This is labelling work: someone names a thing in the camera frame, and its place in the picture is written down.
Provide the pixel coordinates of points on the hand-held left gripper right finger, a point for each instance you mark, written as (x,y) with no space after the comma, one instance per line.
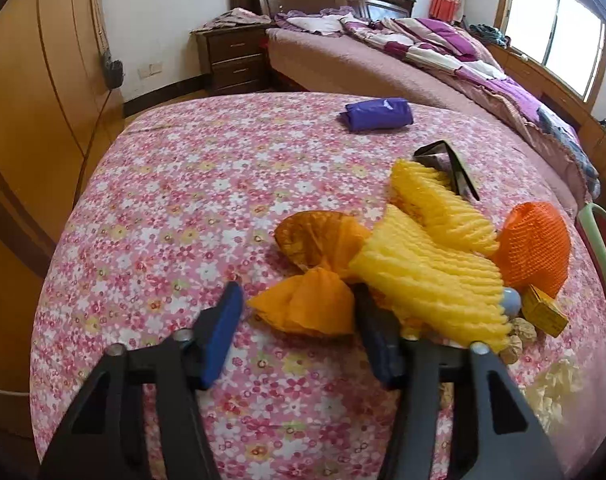
(383,355)

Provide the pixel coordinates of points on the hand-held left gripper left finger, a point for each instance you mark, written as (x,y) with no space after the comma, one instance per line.
(223,332)

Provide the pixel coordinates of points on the orange paper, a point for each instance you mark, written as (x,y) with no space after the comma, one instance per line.
(308,305)
(318,242)

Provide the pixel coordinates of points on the yellow foam fruit net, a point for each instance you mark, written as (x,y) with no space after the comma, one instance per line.
(443,210)
(433,280)

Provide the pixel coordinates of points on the walnut shell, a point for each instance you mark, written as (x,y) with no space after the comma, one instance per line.
(525,331)
(512,350)

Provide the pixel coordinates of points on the light blue ball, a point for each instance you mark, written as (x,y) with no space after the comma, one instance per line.
(512,302)

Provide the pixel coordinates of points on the small yellow cardboard box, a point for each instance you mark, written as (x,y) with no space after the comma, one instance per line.
(543,310)

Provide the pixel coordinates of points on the white crumpled tissue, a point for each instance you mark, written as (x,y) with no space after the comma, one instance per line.
(553,395)

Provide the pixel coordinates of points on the orange foam fruit net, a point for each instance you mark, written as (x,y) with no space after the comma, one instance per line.
(533,245)

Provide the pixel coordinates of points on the purple plastic bag roll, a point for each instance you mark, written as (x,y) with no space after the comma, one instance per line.
(378,114)

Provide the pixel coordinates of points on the green and red chair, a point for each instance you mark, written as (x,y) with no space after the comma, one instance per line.
(595,240)

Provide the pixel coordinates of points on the dark wooden nightstand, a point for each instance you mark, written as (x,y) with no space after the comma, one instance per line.
(233,60)

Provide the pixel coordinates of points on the black hanging bag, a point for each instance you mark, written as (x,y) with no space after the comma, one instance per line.
(113,70)

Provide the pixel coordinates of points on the bed with purple quilt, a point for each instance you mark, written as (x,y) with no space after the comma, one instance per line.
(333,65)

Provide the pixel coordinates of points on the purple patchwork quilt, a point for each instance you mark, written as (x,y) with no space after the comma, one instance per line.
(448,50)

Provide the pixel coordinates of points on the wooden wardrobe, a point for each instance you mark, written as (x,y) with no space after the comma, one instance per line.
(33,85)

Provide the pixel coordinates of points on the pink folded clothes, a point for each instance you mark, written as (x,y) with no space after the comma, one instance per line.
(238,19)

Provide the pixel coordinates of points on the long wooden cabinet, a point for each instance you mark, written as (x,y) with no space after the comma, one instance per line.
(548,85)

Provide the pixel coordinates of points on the purple ruffled pillow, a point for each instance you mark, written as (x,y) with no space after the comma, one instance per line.
(318,21)

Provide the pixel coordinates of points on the dark teal cloth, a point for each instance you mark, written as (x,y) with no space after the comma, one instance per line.
(490,34)

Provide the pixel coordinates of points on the window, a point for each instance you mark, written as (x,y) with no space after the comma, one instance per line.
(558,25)

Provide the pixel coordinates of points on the white wall socket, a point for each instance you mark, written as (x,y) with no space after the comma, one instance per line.
(150,70)

